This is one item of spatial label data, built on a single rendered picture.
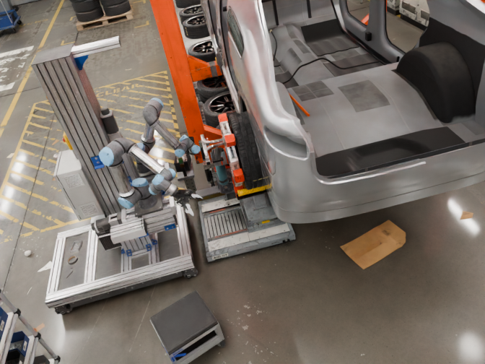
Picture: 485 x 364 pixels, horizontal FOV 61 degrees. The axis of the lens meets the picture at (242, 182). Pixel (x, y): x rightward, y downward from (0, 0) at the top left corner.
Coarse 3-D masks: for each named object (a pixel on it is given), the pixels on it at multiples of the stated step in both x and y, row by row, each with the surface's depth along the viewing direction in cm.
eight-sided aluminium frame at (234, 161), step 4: (220, 124) 347; (224, 124) 348; (220, 128) 369; (224, 128) 369; (228, 128) 340; (224, 132) 336; (228, 132) 337; (224, 140) 334; (228, 148) 331; (232, 148) 331; (228, 152) 331; (236, 156) 330; (232, 160) 330; (236, 160) 330; (232, 164) 331; (236, 164) 331; (232, 168) 334; (236, 168) 380; (232, 172) 377; (232, 176) 372; (236, 184) 346; (240, 184) 355
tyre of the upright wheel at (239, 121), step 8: (232, 120) 337; (240, 120) 336; (248, 120) 335; (232, 128) 335; (240, 128) 331; (248, 128) 329; (240, 136) 327; (248, 136) 327; (240, 144) 326; (248, 144) 326; (240, 152) 326; (248, 152) 326; (256, 152) 326; (248, 160) 328; (256, 160) 328; (248, 168) 330; (256, 168) 331; (248, 176) 334; (256, 176) 337; (248, 184) 342; (256, 184) 345
